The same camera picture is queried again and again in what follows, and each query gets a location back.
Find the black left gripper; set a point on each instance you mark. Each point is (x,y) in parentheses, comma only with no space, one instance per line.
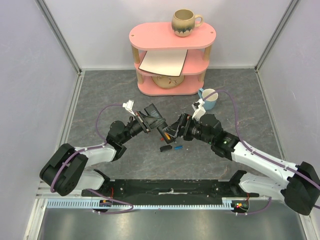
(148,123)

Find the black battery compartment cover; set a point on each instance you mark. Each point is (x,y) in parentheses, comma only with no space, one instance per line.
(165,148)

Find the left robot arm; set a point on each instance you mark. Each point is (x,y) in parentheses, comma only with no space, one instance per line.
(64,170)

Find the light blue mug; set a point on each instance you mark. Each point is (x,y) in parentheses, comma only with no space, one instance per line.
(209,100)

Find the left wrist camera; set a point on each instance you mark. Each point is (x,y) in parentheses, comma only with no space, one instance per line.
(128,106)

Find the black remote control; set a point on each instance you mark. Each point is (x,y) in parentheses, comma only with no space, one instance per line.
(160,122)

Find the white cable duct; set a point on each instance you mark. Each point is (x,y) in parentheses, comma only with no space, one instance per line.
(97,204)

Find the beige ceramic mug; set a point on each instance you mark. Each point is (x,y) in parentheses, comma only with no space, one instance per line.
(184,21)

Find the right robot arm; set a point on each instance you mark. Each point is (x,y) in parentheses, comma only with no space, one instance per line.
(298,185)

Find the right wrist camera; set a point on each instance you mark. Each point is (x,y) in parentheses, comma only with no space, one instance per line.
(199,109)

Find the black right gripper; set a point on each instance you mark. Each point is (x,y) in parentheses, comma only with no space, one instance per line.
(184,126)

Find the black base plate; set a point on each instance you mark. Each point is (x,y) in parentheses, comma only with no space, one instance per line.
(172,191)

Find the pink three-tier shelf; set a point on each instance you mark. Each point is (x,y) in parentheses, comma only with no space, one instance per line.
(160,36)

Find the white square plate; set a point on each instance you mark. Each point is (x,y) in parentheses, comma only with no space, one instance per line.
(164,62)

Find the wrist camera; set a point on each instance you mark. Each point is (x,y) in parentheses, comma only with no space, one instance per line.
(199,109)
(128,106)

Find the beige bird-painted bowl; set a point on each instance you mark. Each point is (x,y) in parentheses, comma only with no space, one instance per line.
(167,82)

